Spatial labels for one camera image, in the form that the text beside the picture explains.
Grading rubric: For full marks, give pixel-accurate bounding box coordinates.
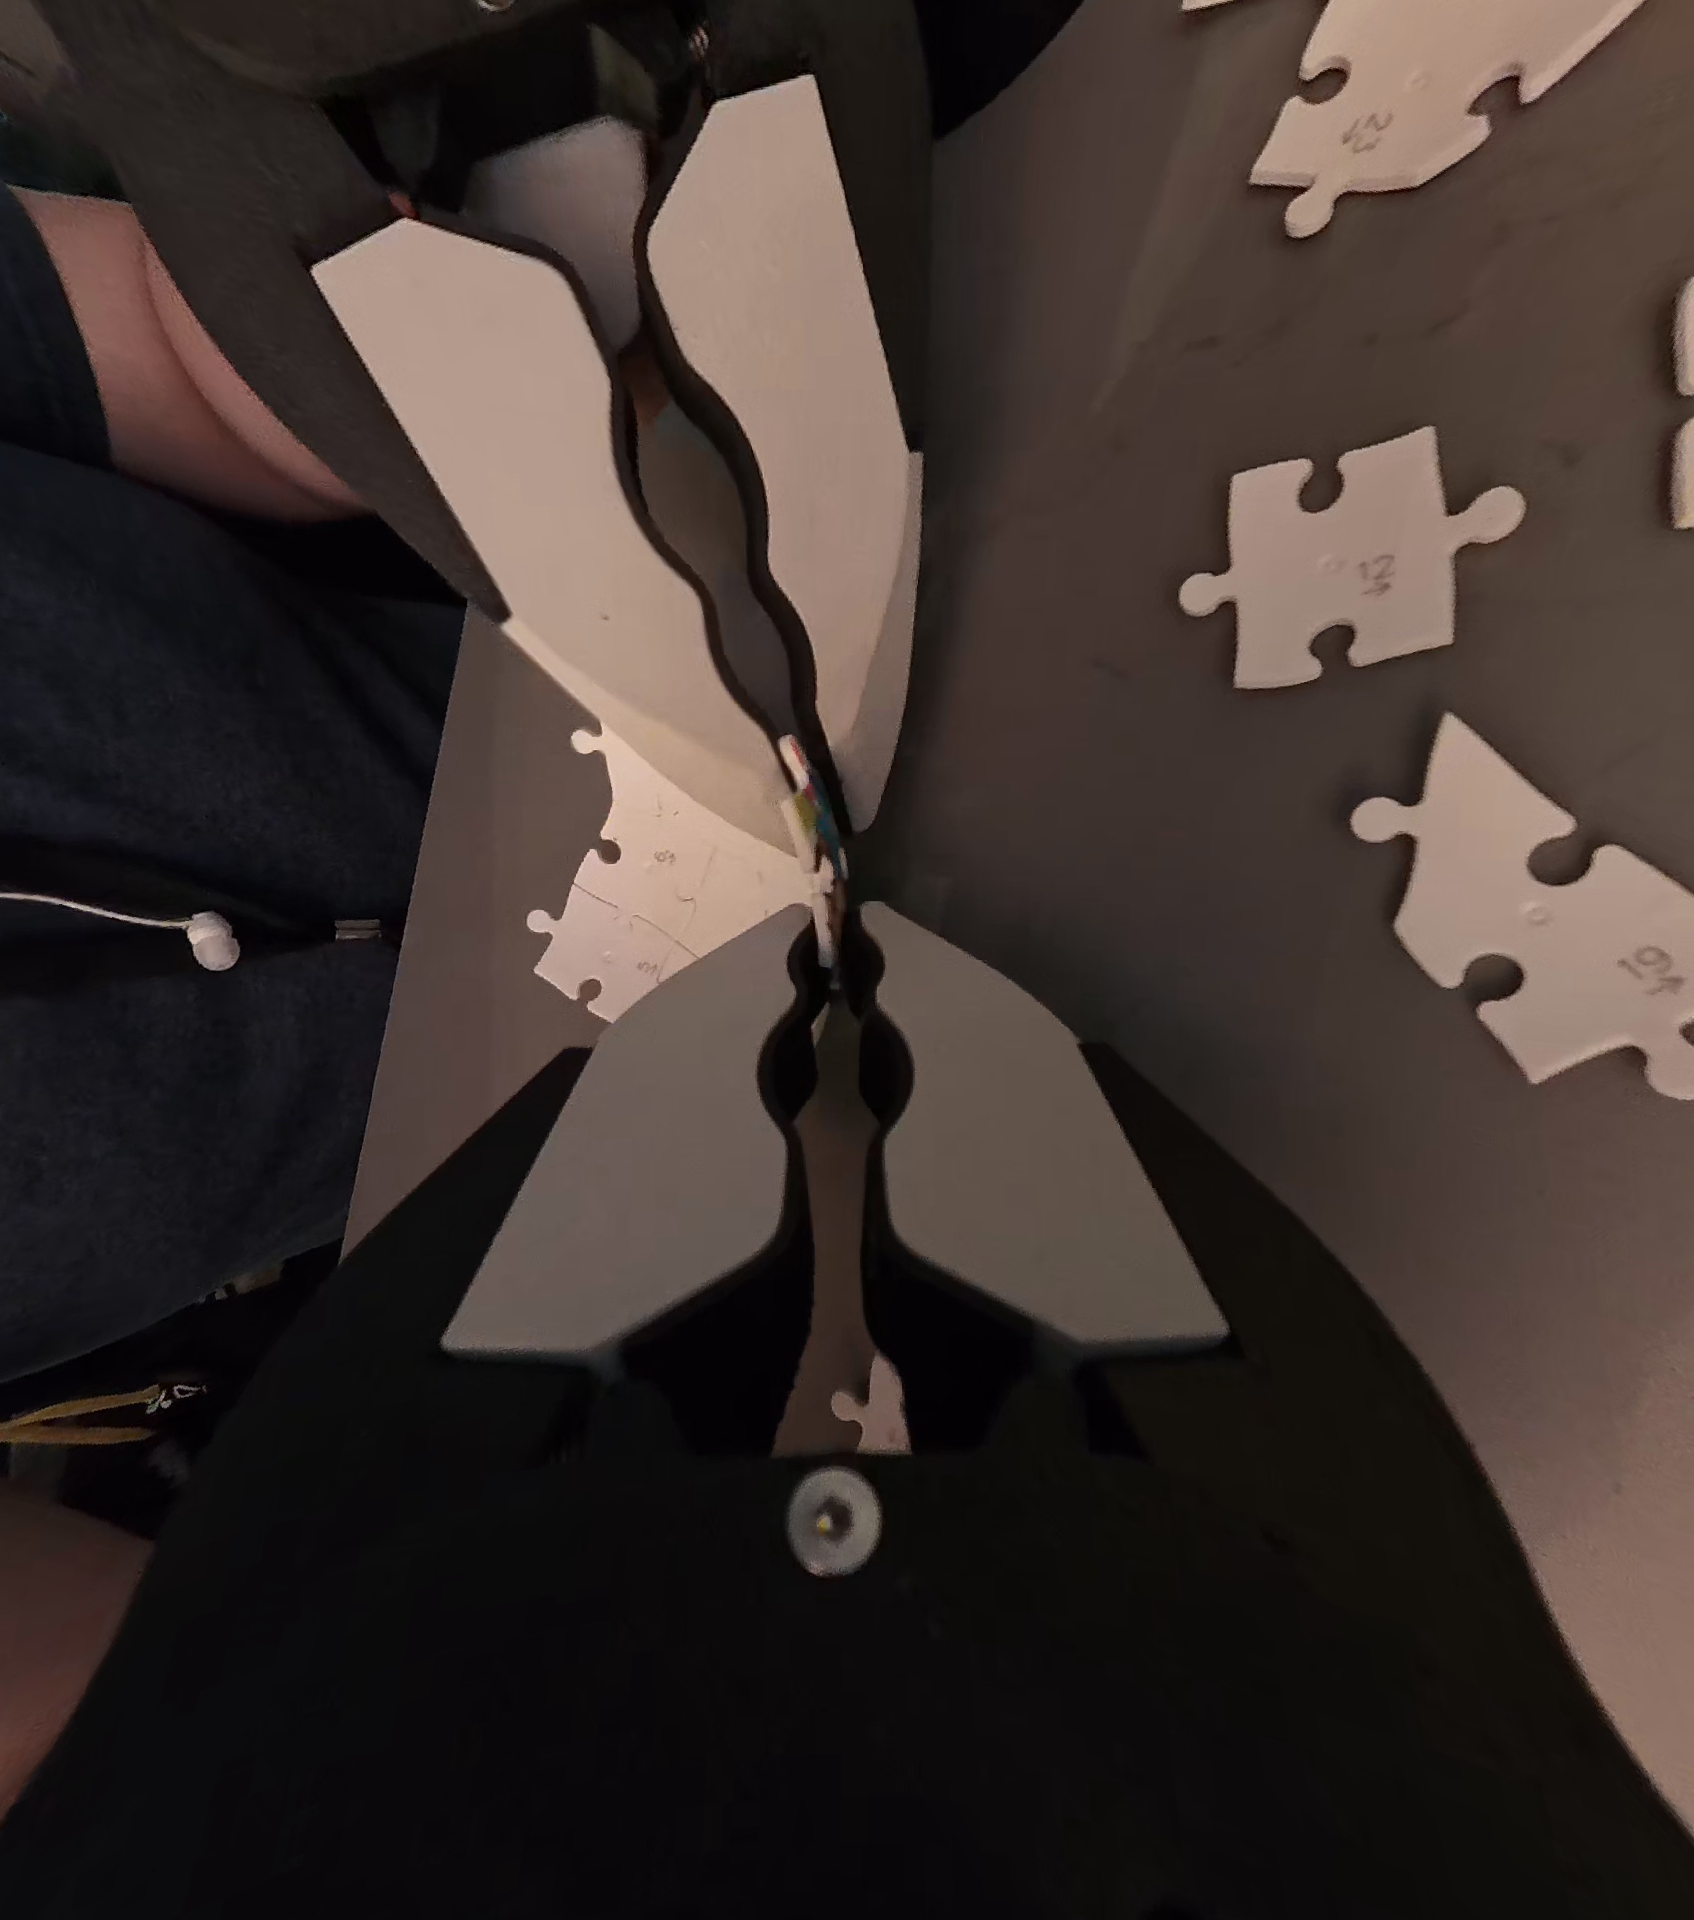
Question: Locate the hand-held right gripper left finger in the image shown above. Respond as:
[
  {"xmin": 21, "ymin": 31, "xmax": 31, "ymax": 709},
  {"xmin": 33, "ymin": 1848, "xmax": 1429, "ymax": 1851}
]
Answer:
[{"xmin": 441, "ymin": 905, "xmax": 828, "ymax": 1381}]

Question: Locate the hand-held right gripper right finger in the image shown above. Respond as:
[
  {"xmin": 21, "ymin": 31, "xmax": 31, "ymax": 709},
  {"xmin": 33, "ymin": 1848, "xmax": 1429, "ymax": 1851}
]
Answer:
[{"xmin": 855, "ymin": 893, "xmax": 1236, "ymax": 1381}]

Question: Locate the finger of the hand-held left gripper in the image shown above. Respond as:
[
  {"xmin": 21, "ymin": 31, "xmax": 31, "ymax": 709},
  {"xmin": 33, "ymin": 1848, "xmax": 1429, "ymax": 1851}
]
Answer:
[
  {"xmin": 639, "ymin": 72, "xmax": 930, "ymax": 841},
  {"xmin": 309, "ymin": 209, "xmax": 844, "ymax": 878}
]

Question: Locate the white puzzle piece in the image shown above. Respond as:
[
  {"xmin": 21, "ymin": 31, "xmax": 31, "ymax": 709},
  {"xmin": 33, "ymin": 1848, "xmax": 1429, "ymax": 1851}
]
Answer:
[
  {"xmin": 783, "ymin": 735, "xmax": 856, "ymax": 962},
  {"xmin": 826, "ymin": 1355, "xmax": 916, "ymax": 1458}
]

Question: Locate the assembled white puzzle section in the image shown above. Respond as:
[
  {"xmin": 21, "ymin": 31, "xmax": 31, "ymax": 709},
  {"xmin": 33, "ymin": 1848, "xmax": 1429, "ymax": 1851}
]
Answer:
[{"xmin": 524, "ymin": 720, "xmax": 826, "ymax": 1022}]

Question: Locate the scattered loose puzzle pieces group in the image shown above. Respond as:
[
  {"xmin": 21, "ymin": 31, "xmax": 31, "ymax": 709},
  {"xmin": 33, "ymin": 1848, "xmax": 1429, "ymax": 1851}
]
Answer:
[{"xmin": 1179, "ymin": 0, "xmax": 1694, "ymax": 1106}]

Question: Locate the white drawstring cord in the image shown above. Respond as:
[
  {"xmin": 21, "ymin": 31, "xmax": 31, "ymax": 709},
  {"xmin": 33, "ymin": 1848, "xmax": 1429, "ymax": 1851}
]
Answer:
[{"xmin": 0, "ymin": 875, "xmax": 244, "ymax": 977}]

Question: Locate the black strap yellow print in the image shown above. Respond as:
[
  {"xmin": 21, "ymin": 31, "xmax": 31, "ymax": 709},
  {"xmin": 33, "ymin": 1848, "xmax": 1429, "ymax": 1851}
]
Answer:
[{"xmin": 0, "ymin": 1365, "xmax": 221, "ymax": 1458}]

